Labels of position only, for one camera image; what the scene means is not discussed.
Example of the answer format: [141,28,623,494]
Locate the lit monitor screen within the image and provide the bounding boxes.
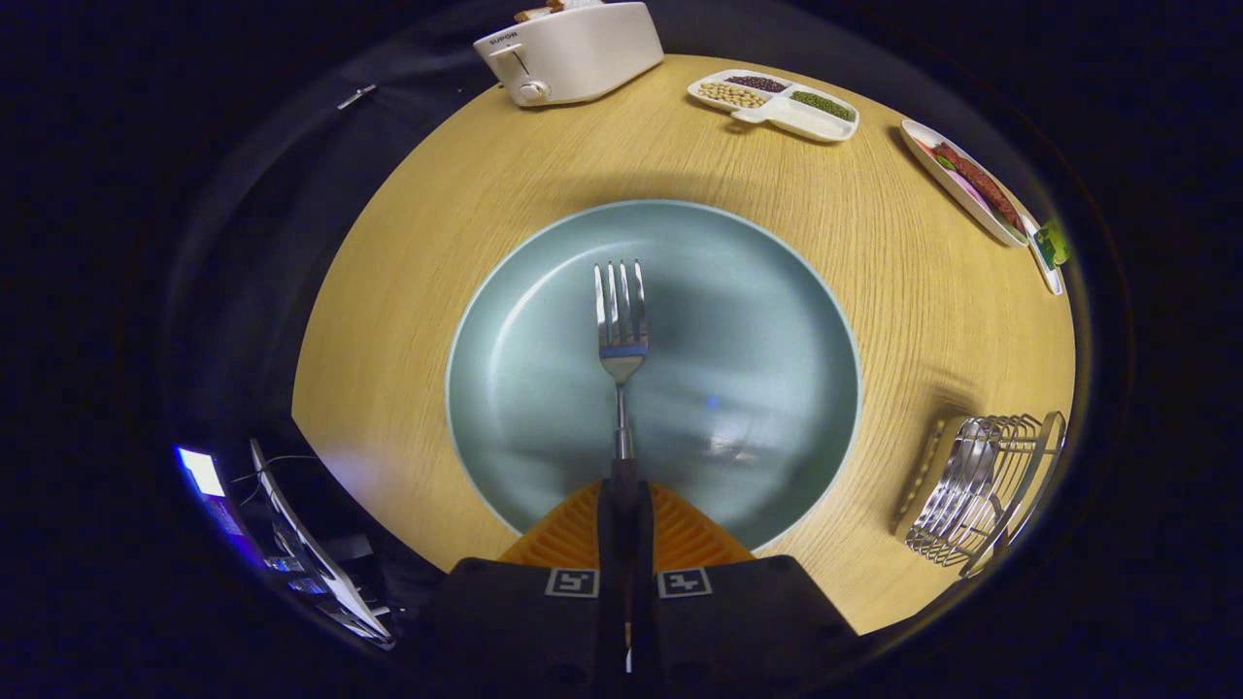
[175,447,263,569]

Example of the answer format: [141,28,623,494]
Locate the white square coaster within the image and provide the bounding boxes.
[1020,214,1066,296]

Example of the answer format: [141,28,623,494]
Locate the light green plate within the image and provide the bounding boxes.
[446,199,862,554]

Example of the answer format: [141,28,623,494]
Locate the white oval food plate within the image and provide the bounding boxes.
[899,118,1030,249]

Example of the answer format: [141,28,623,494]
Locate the green mung beans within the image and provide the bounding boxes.
[789,90,856,121]

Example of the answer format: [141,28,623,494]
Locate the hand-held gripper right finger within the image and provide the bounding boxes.
[626,479,861,699]

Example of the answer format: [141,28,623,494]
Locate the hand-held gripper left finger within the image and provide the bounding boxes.
[427,479,627,699]

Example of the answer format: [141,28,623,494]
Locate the brown meat slices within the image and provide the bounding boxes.
[934,142,1025,232]

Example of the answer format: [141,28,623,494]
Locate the metal fork with brown handle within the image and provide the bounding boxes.
[594,259,650,486]

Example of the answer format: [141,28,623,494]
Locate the pink round food slice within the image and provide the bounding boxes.
[927,150,991,213]

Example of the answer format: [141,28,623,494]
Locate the white toaster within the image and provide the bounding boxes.
[473,0,665,108]

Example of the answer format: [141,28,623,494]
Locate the perforated metal basket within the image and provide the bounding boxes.
[893,412,1067,580]

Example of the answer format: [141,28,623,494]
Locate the white divided dish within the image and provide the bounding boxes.
[687,69,860,144]

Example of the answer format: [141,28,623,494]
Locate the laptop computer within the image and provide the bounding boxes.
[248,439,397,647]

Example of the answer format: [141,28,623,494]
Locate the yellow soybeans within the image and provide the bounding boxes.
[698,82,768,109]

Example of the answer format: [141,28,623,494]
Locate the green label water bottle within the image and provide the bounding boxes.
[1037,218,1072,270]

